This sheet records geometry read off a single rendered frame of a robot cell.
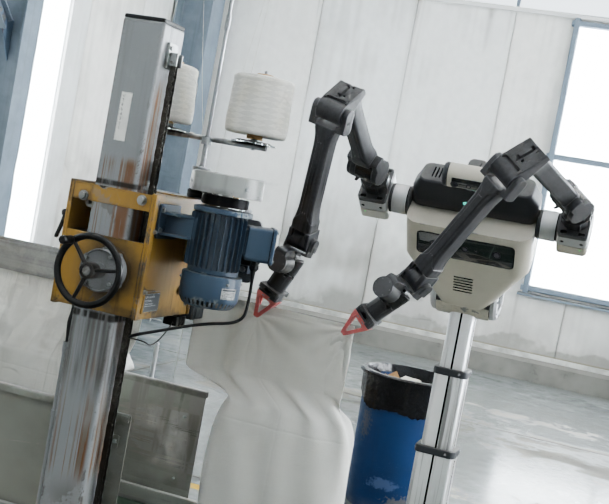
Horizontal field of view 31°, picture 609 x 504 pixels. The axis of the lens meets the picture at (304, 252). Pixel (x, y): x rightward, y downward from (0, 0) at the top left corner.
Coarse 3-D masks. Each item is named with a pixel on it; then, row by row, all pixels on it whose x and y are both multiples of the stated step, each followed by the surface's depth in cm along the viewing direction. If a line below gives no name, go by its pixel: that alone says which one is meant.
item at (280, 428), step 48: (192, 336) 306; (240, 336) 306; (288, 336) 301; (336, 336) 295; (240, 384) 303; (288, 384) 300; (336, 384) 295; (240, 432) 297; (288, 432) 293; (336, 432) 292; (240, 480) 296; (288, 480) 293; (336, 480) 292
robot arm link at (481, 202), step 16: (480, 192) 274; (496, 192) 271; (512, 192) 269; (464, 208) 277; (480, 208) 274; (448, 224) 281; (464, 224) 277; (448, 240) 280; (464, 240) 282; (432, 256) 283; (448, 256) 284; (416, 272) 287; (432, 272) 284; (416, 288) 286
